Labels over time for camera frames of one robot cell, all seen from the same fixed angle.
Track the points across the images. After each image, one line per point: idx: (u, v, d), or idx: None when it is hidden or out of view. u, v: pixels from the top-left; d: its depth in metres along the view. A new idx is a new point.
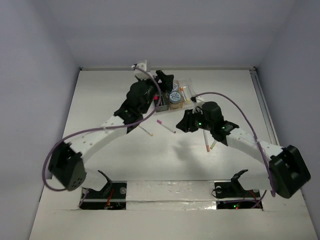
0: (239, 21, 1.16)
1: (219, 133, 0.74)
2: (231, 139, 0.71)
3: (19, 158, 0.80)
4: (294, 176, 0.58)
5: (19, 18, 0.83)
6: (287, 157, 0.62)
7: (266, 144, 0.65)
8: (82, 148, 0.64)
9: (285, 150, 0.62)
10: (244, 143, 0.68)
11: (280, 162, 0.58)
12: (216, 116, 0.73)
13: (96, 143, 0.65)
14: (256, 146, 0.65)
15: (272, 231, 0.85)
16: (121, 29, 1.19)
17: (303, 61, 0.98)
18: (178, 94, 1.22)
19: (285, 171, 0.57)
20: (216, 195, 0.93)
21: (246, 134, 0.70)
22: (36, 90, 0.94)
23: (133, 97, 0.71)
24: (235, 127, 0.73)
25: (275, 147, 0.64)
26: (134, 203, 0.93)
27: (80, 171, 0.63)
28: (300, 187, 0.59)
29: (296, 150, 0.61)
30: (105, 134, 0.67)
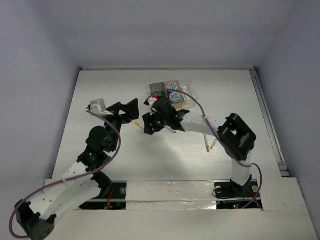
0: (239, 20, 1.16)
1: (174, 122, 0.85)
2: (185, 124, 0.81)
3: (18, 158, 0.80)
4: (243, 141, 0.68)
5: (19, 19, 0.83)
6: (233, 124, 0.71)
7: (213, 118, 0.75)
8: (41, 207, 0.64)
9: (229, 119, 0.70)
10: (196, 124, 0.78)
11: (226, 130, 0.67)
12: (167, 109, 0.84)
13: (56, 199, 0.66)
14: (205, 123, 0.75)
15: (272, 232, 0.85)
16: (121, 29, 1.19)
17: (304, 60, 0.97)
18: (178, 94, 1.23)
19: (233, 138, 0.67)
20: (216, 195, 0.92)
21: (196, 116, 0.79)
22: (36, 89, 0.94)
23: (95, 143, 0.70)
24: (187, 113, 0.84)
25: (220, 119, 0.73)
26: (134, 203, 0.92)
27: (44, 226, 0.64)
28: (250, 147, 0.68)
29: (237, 117, 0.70)
30: (66, 187, 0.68)
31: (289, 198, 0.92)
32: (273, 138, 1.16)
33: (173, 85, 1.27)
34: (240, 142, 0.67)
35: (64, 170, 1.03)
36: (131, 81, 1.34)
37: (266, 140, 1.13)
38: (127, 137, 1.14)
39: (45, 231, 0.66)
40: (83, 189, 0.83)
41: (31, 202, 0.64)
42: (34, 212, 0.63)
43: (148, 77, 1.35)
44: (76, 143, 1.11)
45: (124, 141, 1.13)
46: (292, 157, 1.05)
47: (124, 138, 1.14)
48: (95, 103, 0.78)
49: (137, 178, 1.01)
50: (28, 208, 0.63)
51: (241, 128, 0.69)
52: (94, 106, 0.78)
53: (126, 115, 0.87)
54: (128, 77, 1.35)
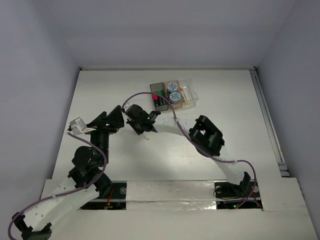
0: (239, 20, 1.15)
1: (147, 124, 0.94)
2: (158, 126, 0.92)
3: (19, 158, 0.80)
4: (211, 139, 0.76)
5: (19, 18, 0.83)
6: (202, 125, 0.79)
7: (184, 120, 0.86)
8: (32, 221, 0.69)
9: (199, 120, 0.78)
10: (167, 125, 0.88)
11: (196, 131, 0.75)
12: (138, 112, 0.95)
13: (47, 213, 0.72)
14: (176, 125, 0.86)
15: (272, 232, 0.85)
16: (120, 29, 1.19)
17: (303, 60, 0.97)
18: (178, 94, 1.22)
19: (203, 138, 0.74)
20: (216, 195, 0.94)
21: (167, 118, 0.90)
22: (36, 89, 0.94)
23: (79, 165, 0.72)
24: (158, 115, 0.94)
25: (190, 121, 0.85)
26: (134, 203, 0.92)
27: (37, 236, 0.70)
28: (218, 145, 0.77)
29: (206, 119, 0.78)
30: (56, 203, 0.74)
31: (289, 198, 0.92)
32: (273, 137, 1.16)
33: (173, 86, 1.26)
34: (210, 141, 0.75)
35: (64, 169, 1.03)
36: (131, 81, 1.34)
37: (266, 140, 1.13)
38: (127, 137, 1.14)
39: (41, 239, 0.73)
40: (81, 194, 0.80)
41: (25, 215, 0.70)
42: (27, 225, 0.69)
43: (148, 77, 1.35)
44: (76, 143, 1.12)
45: (124, 141, 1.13)
46: (292, 157, 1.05)
47: (124, 138, 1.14)
48: (74, 123, 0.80)
49: (137, 178, 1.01)
50: (22, 221, 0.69)
51: (210, 128, 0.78)
52: (73, 127, 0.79)
53: (111, 127, 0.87)
54: (129, 77, 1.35)
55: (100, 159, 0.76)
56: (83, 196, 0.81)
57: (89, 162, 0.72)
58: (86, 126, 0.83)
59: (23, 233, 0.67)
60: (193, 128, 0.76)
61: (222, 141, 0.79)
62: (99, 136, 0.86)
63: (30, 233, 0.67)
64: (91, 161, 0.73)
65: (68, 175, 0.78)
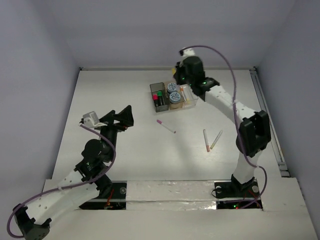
0: (239, 20, 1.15)
1: (198, 87, 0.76)
2: (210, 97, 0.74)
3: (19, 158, 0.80)
4: (257, 137, 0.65)
5: (19, 18, 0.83)
6: (256, 120, 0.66)
7: (241, 106, 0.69)
8: (36, 213, 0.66)
9: (258, 114, 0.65)
10: (221, 102, 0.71)
11: (250, 125, 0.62)
12: (198, 71, 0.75)
13: (51, 206, 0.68)
14: (231, 107, 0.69)
15: (272, 232, 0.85)
16: (121, 29, 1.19)
17: (303, 60, 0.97)
18: (178, 94, 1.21)
19: (252, 133, 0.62)
20: (216, 195, 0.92)
21: (225, 93, 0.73)
22: (36, 89, 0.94)
23: (89, 156, 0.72)
24: (216, 85, 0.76)
25: (248, 110, 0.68)
26: (134, 203, 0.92)
27: (37, 231, 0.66)
28: (259, 147, 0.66)
29: (266, 115, 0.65)
30: (61, 195, 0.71)
31: (289, 198, 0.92)
32: (272, 137, 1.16)
33: (173, 85, 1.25)
34: (256, 139, 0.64)
35: (64, 169, 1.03)
36: (131, 81, 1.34)
37: None
38: (127, 137, 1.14)
39: (39, 236, 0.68)
40: (82, 192, 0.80)
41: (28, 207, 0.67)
42: (29, 217, 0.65)
43: (148, 77, 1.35)
44: (76, 143, 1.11)
45: (124, 141, 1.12)
46: (292, 157, 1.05)
47: (124, 138, 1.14)
48: (87, 116, 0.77)
49: (137, 178, 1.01)
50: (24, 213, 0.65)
51: (264, 127, 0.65)
52: (86, 119, 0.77)
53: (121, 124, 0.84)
54: (129, 77, 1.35)
55: (106, 153, 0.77)
56: (84, 194, 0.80)
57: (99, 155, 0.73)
58: (98, 120, 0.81)
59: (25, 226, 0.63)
60: (248, 119, 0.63)
61: (264, 146, 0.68)
62: (107, 132, 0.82)
63: (32, 226, 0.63)
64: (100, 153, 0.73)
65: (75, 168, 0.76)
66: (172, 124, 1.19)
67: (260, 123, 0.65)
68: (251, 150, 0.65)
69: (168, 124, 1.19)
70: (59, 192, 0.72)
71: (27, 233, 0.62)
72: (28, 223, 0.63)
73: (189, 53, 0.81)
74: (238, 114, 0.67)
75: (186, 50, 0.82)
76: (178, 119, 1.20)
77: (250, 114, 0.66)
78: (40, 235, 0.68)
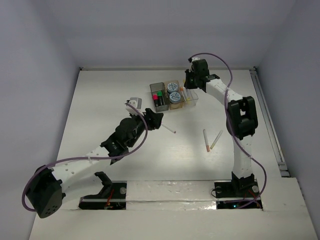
0: (239, 20, 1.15)
1: (202, 80, 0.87)
2: (208, 87, 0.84)
3: (19, 158, 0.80)
4: (244, 120, 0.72)
5: (19, 19, 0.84)
6: (245, 106, 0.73)
7: (233, 93, 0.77)
8: (62, 176, 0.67)
9: (245, 99, 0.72)
10: (217, 90, 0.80)
11: (236, 105, 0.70)
12: (202, 68, 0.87)
13: (77, 173, 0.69)
14: (223, 93, 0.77)
15: (272, 231, 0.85)
16: (121, 29, 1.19)
17: (303, 60, 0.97)
18: (178, 94, 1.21)
19: (237, 113, 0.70)
20: (216, 195, 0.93)
21: (222, 84, 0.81)
22: (36, 90, 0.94)
23: (120, 132, 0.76)
24: (216, 78, 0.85)
25: (238, 96, 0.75)
26: (134, 203, 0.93)
27: (57, 199, 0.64)
28: (246, 130, 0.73)
29: (252, 101, 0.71)
30: (89, 164, 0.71)
31: (289, 198, 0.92)
32: (272, 138, 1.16)
33: (173, 86, 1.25)
34: (242, 121, 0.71)
35: None
36: (131, 81, 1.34)
37: (266, 140, 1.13)
38: None
39: (51, 207, 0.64)
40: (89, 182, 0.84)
41: (54, 170, 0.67)
42: (56, 178, 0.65)
43: (148, 77, 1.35)
44: (76, 143, 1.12)
45: None
46: (292, 157, 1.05)
47: None
48: (134, 100, 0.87)
49: (137, 178, 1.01)
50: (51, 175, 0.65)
51: (250, 111, 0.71)
52: (132, 102, 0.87)
53: (150, 123, 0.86)
54: (129, 77, 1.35)
55: (137, 134, 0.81)
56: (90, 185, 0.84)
57: (133, 131, 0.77)
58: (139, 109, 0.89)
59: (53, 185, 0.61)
60: (235, 102, 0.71)
61: (252, 131, 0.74)
62: (139, 121, 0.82)
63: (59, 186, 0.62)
64: (134, 131, 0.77)
65: (101, 144, 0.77)
66: (172, 124, 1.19)
67: (247, 106, 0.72)
68: (238, 132, 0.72)
69: (168, 124, 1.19)
70: (87, 161, 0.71)
71: (53, 194, 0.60)
72: (55, 183, 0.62)
73: (197, 59, 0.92)
74: (229, 98, 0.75)
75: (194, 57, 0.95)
76: (178, 119, 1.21)
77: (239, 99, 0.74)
78: (53, 206, 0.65)
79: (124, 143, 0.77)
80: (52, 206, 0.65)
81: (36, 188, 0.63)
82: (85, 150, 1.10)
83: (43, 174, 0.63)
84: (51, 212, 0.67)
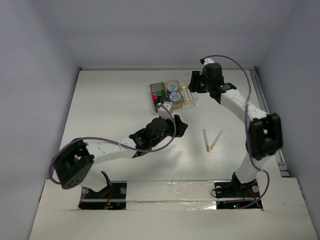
0: (239, 21, 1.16)
1: (216, 90, 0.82)
2: (225, 99, 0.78)
3: (19, 158, 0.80)
4: (267, 140, 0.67)
5: (19, 19, 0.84)
6: (268, 124, 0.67)
7: (254, 108, 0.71)
8: (94, 151, 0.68)
9: (269, 117, 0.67)
10: (235, 103, 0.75)
11: (258, 124, 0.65)
12: (216, 75, 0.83)
13: (108, 153, 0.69)
14: (243, 107, 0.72)
15: (273, 231, 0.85)
16: (121, 29, 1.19)
17: (303, 60, 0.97)
18: (178, 94, 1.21)
19: (261, 133, 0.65)
20: (216, 195, 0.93)
21: (239, 96, 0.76)
22: (36, 90, 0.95)
23: (150, 129, 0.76)
24: (232, 89, 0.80)
25: (260, 112, 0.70)
26: (134, 203, 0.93)
27: (82, 174, 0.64)
28: (270, 151, 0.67)
29: (277, 119, 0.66)
30: (118, 150, 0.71)
31: (289, 198, 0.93)
32: None
33: (173, 85, 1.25)
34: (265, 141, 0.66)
35: None
36: (131, 81, 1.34)
37: None
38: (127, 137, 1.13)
39: (74, 181, 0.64)
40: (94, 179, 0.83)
41: (89, 144, 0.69)
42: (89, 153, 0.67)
43: (148, 77, 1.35)
44: None
45: None
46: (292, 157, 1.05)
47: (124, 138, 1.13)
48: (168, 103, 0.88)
49: (137, 178, 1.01)
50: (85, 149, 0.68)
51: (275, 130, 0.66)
52: (165, 105, 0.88)
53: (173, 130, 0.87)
54: (129, 78, 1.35)
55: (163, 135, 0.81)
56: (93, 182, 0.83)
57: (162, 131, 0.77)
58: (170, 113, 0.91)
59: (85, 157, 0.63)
60: (258, 121, 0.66)
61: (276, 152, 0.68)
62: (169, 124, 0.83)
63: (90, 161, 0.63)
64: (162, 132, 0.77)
65: (129, 135, 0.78)
66: None
67: (270, 126, 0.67)
68: (260, 153, 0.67)
69: None
70: (117, 146, 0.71)
71: (83, 165, 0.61)
72: (86, 157, 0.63)
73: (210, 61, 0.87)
74: (250, 115, 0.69)
75: (207, 59, 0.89)
76: None
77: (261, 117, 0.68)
78: (75, 180, 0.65)
79: (150, 140, 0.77)
80: (74, 182, 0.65)
81: (65, 158, 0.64)
82: None
83: (77, 145, 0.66)
84: (72, 186, 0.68)
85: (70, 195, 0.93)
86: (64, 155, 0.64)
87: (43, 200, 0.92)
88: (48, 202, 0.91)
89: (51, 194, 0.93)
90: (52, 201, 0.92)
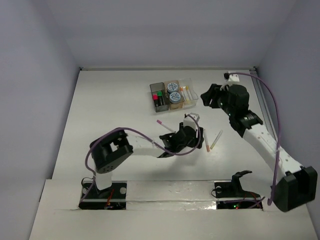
0: (239, 21, 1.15)
1: (238, 120, 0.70)
2: (249, 136, 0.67)
3: (19, 158, 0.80)
4: (299, 194, 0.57)
5: (19, 19, 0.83)
6: (301, 176, 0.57)
7: (286, 155, 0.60)
8: (132, 143, 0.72)
9: (303, 170, 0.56)
10: (263, 146, 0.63)
11: (293, 181, 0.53)
12: (242, 104, 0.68)
13: (142, 148, 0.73)
14: (274, 154, 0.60)
15: (273, 232, 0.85)
16: (121, 29, 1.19)
17: (304, 60, 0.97)
18: (178, 94, 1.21)
19: (294, 190, 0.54)
20: (216, 195, 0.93)
21: (267, 135, 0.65)
22: (36, 90, 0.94)
23: (181, 134, 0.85)
24: (258, 123, 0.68)
25: (293, 162, 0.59)
26: (134, 203, 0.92)
27: (118, 162, 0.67)
28: (299, 205, 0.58)
29: (313, 173, 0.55)
30: (151, 147, 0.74)
31: None
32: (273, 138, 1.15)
33: (173, 85, 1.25)
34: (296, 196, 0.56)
35: (65, 170, 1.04)
36: (131, 81, 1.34)
37: None
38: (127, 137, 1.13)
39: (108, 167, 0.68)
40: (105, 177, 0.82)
41: (128, 136, 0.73)
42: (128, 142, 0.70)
43: (148, 77, 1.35)
44: (76, 143, 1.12)
45: None
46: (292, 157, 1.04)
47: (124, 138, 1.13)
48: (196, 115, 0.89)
49: (137, 178, 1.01)
50: (124, 138, 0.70)
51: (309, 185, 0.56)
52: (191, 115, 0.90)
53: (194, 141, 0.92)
54: (129, 77, 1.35)
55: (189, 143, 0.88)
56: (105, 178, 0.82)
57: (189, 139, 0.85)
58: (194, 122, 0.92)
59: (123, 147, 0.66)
60: (292, 175, 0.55)
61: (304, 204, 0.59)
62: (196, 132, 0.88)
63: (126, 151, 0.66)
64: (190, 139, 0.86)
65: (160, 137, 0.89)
66: (172, 124, 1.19)
67: (303, 179, 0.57)
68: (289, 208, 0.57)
69: (168, 124, 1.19)
70: (151, 143, 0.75)
71: (119, 154, 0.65)
72: (125, 147, 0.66)
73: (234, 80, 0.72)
74: (281, 165, 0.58)
75: (232, 75, 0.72)
76: (179, 119, 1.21)
77: (294, 170, 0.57)
78: (109, 167, 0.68)
79: (177, 145, 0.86)
80: (109, 168, 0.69)
81: (106, 144, 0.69)
82: (85, 151, 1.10)
83: (118, 134, 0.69)
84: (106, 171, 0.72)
85: (70, 196, 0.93)
86: (105, 141, 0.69)
87: (43, 200, 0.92)
88: (48, 202, 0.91)
89: (51, 194, 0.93)
90: (52, 201, 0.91)
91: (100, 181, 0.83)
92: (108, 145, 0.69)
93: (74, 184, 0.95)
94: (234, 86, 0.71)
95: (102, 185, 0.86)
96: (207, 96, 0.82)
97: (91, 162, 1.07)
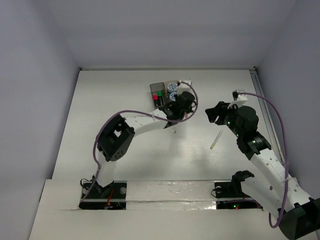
0: (239, 20, 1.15)
1: (246, 144, 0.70)
2: (257, 160, 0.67)
3: (18, 158, 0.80)
4: (307, 224, 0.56)
5: (19, 19, 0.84)
6: (309, 207, 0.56)
7: (294, 185, 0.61)
8: (133, 124, 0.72)
9: (312, 201, 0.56)
10: (270, 173, 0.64)
11: (301, 213, 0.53)
12: (250, 127, 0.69)
13: (144, 125, 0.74)
14: (283, 184, 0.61)
15: (273, 231, 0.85)
16: (121, 29, 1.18)
17: (305, 60, 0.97)
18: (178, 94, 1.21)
19: (302, 222, 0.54)
20: (216, 195, 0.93)
21: (276, 161, 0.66)
22: (36, 90, 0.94)
23: (181, 99, 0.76)
24: (267, 148, 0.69)
25: (302, 193, 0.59)
26: (134, 203, 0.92)
27: (125, 146, 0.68)
28: (306, 233, 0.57)
29: None
30: (153, 122, 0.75)
31: None
32: (273, 138, 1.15)
33: (173, 86, 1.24)
34: (304, 227, 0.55)
35: (65, 170, 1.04)
36: (131, 81, 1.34)
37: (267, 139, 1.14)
38: None
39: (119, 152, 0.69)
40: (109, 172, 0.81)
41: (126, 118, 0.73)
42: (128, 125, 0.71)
43: (148, 77, 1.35)
44: (76, 144, 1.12)
45: None
46: (292, 157, 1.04)
47: None
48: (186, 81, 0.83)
49: (137, 178, 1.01)
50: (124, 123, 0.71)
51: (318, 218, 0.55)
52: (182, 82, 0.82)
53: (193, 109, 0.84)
54: (128, 78, 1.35)
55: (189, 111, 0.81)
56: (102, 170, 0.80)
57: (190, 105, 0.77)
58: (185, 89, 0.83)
59: (124, 132, 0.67)
60: (300, 207, 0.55)
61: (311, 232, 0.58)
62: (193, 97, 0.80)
63: (127, 134, 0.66)
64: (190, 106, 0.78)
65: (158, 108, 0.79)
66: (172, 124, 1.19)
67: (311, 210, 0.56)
68: (296, 236, 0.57)
69: None
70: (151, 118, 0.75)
71: (124, 140, 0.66)
72: (125, 132, 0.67)
73: (242, 100, 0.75)
74: (289, 196, 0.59)
75: (241, 95, 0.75)
76: None
77: (303, 201, 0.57)
78: (120, 152, 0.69)
79: (181, 111, 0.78)
80: (119, 154, 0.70)
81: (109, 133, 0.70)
82: (85, 151, 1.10)
83: (115, 121, 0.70)
84: (119, 158, 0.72)
85: (70, 196, 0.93)
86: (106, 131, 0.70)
87: (43, 200, 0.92)
88: (48, 202, 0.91)
89: (51, 194, 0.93)
90: (52, 201, 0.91)
91: (105, 176, 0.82)
92: (111, 134, 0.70)
93: (74, 185, 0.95)
94: (244, 107, 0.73)
95: (105, 182, 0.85)
96: (213, 113, 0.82)
97: (91, 162, 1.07)
